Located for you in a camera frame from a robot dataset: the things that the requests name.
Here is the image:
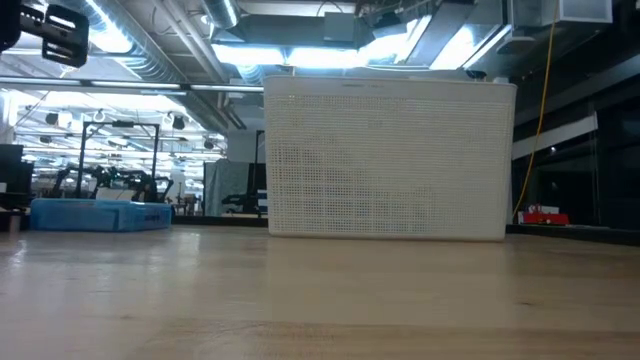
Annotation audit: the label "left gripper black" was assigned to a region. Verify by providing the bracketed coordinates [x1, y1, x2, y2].
[19, 3, 91, 69]

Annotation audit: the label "red and white box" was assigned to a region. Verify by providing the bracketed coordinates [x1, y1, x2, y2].
[516, 203, 572, 227]

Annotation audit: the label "black background robot arms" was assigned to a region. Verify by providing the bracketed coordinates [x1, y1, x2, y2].
[53, 166, 175, 204]

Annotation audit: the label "black background cabinet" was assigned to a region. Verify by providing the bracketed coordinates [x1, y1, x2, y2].
[0, 144, 35, 232]

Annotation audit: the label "blue first aid kit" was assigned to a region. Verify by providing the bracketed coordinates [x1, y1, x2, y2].
[29, 197, 174, 233]

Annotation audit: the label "black background station frame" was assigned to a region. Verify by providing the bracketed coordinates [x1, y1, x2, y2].
[76, 120, 162, 202]

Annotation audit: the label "grey-green background cover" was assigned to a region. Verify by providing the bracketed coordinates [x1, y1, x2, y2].
[203, 159, 252, 218]

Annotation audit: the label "yellow hanging cable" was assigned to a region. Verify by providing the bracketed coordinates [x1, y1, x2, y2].
[511, 0, 560, 222]

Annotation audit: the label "white plastic storage bin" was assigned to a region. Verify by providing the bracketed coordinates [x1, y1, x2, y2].
[262, 75, 518, 243]

